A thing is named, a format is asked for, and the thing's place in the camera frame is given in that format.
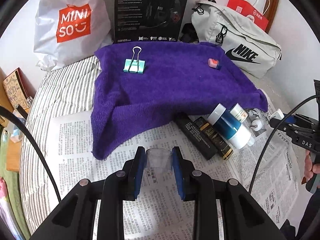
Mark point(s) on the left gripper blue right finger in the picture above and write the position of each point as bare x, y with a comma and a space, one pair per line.
183, 168

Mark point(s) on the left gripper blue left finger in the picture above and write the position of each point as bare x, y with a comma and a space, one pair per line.
134, 169

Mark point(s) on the clear plastic cap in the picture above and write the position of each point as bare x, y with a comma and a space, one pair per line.
159, 158

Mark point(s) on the black slim tube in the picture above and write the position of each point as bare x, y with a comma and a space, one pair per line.
197, 137

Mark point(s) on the black gold Grand Reserve lighter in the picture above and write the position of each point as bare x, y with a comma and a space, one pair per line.
224, 150

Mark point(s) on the small round white plug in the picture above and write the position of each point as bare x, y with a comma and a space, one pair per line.
256, 125

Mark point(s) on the blue white bottle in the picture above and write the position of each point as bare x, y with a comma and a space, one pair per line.
230, 128

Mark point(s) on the small white labelled bottle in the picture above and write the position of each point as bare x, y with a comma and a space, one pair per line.
239, 113

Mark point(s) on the teal binder clip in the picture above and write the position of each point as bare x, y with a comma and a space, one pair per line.
135, 64

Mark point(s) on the pink blue vaseline tin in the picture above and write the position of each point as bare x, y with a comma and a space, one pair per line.
212, 63

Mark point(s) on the white square plug charger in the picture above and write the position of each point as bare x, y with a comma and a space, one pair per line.
278, 114

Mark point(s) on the right hand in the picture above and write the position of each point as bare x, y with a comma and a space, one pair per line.
310, 169

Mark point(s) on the newspaper sheet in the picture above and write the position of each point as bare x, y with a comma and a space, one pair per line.
95, 210

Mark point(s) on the purple towel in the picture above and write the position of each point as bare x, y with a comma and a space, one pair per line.
176, 79

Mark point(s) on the white Nike waist bag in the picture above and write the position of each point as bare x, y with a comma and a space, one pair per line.
248, 46

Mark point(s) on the wooden side table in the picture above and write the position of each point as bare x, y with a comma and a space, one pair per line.
14, 136

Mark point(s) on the patterned notebook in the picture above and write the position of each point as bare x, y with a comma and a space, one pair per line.
15, 89

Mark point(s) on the black headset box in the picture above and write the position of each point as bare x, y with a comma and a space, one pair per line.
148, 20

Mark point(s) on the white Miniso plastic bag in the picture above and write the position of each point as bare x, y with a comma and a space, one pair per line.
67, 31

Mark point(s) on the brown wooden bed frame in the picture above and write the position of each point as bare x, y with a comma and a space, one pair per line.
270, 14

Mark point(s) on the red paper bag white handles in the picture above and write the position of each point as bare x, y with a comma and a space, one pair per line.
247, 9

